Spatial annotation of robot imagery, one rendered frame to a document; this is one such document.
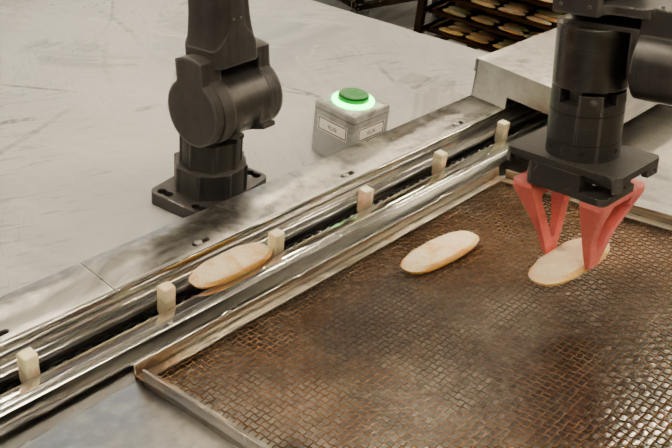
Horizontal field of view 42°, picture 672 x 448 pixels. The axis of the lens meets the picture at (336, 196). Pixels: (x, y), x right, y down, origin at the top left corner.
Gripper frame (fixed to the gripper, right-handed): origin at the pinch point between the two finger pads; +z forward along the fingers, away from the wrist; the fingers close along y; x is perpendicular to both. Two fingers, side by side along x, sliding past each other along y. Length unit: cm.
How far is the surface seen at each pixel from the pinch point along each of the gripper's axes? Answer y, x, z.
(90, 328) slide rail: -29.1, -29.6, 7.4
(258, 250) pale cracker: -28.6, -10.8, 6.8
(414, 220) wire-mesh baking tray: -19.4, 2.4, 4.9
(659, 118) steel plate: -25, 65, 12
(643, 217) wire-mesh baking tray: -2.9, 18.6, 4.6
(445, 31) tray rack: -174, 197, 50
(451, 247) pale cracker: -12.1, -0.6, 4.1
